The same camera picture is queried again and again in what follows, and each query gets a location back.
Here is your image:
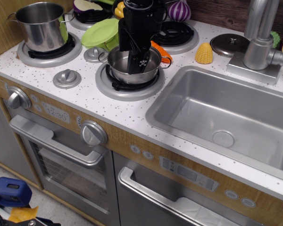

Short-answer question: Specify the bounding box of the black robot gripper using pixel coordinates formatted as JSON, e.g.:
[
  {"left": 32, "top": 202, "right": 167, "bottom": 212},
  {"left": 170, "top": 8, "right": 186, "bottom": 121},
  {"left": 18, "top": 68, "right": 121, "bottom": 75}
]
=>
[{"left": 119, "top": 0, "right": 165, "bottom": 74}]

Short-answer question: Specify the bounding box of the small steel pan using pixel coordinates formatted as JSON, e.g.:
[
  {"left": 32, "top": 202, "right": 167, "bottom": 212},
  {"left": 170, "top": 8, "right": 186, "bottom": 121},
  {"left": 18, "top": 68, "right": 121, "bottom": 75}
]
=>
[{"left": 98, "top": 47, "right": 172, "bottom": 85}]

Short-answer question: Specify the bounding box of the front right stove burner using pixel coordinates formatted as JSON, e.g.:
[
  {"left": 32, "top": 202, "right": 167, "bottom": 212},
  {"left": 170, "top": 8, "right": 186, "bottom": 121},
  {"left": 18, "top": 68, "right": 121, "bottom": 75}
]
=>
[{"left": 95, "top": 64, "right": 165, "bottom": 101}]

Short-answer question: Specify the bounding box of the stove burner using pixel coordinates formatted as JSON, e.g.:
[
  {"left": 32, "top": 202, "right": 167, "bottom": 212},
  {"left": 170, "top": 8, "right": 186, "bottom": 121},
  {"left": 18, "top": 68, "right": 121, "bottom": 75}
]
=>
[
  {"left": 151, "top": 21, "right": 200, "bottom": 55},
  {"left": 67, "top": 10, "right": 112, "bottom": 31},
  {"left": 17, "top": 32, "right": 82, "bottom": 68},
  {"left": 95, "top": 64, "right": 165, "bottom": 101}
]

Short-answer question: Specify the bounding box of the back right stove burner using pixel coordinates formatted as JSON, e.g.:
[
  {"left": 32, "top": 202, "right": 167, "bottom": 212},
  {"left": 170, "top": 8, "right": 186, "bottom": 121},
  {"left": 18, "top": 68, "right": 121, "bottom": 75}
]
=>
[{"left": 151, "top": 21, "right": 200, "bottom": 55}]

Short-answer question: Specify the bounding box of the back left stove burner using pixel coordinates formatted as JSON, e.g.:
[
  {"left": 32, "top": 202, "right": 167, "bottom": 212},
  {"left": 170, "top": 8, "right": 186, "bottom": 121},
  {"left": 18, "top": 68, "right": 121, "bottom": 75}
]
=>
[{"left": 67, "top": 10, "right": 112, "bottom": 31}]

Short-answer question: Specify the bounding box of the front left stove burner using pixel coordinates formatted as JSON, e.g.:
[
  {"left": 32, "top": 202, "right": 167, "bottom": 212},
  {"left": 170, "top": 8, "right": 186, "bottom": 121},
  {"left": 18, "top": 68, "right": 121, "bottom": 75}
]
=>
[{"left": 17, "top": 32, "right": 82, "bottom": 68}]

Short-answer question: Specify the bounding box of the green plastic plate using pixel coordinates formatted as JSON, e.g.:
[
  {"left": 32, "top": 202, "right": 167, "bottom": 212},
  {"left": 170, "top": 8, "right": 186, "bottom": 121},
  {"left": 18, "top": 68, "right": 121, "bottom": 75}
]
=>
[{"left": 81, "top": 18, "right": 119, "bottom": 51}]

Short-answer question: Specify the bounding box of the orange toy carrot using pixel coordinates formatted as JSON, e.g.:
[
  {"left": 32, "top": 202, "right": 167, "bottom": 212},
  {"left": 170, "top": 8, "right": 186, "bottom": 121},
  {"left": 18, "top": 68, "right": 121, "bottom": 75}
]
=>
[{"left": 151, "top": 41, "right": 173, "bottom": 63}]

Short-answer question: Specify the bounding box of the silver countertop knob right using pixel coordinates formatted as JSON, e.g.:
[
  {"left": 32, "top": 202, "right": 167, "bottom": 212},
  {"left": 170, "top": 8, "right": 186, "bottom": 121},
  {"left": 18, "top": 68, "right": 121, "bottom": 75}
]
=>
[{"left": 83, "top": 47, "right": 108, "bottom": 63}]

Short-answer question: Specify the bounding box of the silver countertop knob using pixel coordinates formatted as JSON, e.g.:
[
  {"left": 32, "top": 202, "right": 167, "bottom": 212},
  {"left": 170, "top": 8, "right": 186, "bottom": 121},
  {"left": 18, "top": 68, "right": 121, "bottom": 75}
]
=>
[
  {"left": 53, "top": 69, "right": 82, "bottom": 89},
  {"left": 83, "top": 47, "right": 108, "bottom": 63}
]

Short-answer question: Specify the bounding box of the yellow toy pepper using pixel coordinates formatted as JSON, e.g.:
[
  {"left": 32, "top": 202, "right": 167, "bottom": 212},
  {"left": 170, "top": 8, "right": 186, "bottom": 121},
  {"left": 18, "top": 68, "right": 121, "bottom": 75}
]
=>
[{"left": 114, "top": 1, "right": 125, "bottom": 18}]

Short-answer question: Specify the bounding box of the purple toy onion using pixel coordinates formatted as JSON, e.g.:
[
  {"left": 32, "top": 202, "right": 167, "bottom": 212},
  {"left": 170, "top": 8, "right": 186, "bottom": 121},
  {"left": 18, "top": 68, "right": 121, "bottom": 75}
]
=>
[{"left": 167, "top": 0, "right": 191, "bottom": 23}]

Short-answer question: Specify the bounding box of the purple toy eggplant slice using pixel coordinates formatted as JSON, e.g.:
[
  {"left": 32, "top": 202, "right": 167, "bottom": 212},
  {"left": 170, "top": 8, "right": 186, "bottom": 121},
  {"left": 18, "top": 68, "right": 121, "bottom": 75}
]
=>
[{"left": 73, "top": 0, "right": 103, "bottom": 13}]

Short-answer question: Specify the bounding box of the silver countertop knob left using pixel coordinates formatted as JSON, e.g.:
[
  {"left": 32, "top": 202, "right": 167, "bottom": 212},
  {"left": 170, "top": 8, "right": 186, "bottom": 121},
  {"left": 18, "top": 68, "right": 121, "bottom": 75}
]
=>
[{"left": 53, "top": 69, "right": 82, "bottom": 89}]

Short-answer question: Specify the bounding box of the yellow toy corn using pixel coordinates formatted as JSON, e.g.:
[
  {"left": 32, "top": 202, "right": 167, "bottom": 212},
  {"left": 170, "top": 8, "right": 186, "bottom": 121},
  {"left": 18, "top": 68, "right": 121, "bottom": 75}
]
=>
[{"left": 195, "top": 42, "right": 213, "bottom": 64}]

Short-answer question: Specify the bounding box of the right oven dial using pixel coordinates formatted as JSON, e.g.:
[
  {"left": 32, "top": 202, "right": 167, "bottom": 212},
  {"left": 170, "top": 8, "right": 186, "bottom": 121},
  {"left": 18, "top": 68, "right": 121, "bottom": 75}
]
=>
[{"left": 80, "top": 120, "right": 108, "bottom": 146}]

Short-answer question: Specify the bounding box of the oven dial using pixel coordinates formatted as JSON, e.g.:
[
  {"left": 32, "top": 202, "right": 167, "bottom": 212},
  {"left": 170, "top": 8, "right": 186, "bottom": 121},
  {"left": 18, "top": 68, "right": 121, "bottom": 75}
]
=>
[
  {"left": 7, "top": 86, "right": 32, "bottom": 109},
  {"left": 80, "top": 120, "right": 108, "bottom": 146}
]

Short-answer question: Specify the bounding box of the steel pot lid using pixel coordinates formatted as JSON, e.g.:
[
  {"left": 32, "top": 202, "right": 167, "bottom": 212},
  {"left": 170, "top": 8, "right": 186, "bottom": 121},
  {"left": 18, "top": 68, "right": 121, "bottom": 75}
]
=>
[{"left": 210, "top": 33, "right": 250, "bottom": 57}]

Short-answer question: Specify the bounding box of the tall steel pot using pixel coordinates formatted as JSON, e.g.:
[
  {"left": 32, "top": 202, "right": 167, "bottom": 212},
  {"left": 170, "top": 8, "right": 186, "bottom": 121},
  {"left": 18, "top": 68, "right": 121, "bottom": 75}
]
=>
[{"left": 8, "top": 2, "right": 75, "bottom": 53}]

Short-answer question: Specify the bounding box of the left oven dial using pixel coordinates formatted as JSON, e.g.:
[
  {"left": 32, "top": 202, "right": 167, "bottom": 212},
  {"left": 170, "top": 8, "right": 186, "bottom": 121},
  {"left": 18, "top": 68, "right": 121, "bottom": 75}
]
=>
[{"left": 7, "top": 86, "right": 32, "bottom": 109}]

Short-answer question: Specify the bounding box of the silver toy faucet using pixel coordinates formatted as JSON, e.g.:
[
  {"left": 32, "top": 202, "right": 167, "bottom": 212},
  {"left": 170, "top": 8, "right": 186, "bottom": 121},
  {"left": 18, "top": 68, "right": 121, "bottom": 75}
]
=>
[{"left": 226, "top": 0, "right": 283, "bottom": 85}]

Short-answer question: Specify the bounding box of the toy oven door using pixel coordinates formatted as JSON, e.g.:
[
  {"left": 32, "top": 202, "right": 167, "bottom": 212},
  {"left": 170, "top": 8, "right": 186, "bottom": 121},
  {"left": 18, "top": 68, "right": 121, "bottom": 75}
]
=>
[{"left": 9, "top": 115, "right": 120, "bottom": 226}]

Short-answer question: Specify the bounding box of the silver toy sink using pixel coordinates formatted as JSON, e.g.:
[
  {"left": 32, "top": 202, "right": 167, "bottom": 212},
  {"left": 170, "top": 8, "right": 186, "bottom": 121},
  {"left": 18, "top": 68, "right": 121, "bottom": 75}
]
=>
[{"left": 146, "top": 66, "right": 283, "bottom": 179}]

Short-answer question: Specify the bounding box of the green toy vegetable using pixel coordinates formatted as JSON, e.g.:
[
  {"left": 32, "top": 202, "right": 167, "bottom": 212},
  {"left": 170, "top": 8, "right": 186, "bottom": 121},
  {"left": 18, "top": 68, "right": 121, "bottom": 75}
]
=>
[{"left": 270, "top": 31, "right": 281, "bottom": 49}]

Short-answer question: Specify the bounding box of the toy dishwasher door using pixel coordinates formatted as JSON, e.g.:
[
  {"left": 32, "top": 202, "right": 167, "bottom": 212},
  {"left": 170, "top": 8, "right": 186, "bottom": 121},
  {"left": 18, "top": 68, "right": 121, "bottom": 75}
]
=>
[{"left": 114, "top": 151, "right": 283, "bottom": 226}]

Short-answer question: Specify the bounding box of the blue clamp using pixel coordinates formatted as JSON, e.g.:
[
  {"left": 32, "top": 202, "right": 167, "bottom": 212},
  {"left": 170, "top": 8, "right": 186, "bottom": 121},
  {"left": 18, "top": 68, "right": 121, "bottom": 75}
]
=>
[{"left": 0, "top": 177, "right": 32, "bottom": 207}]

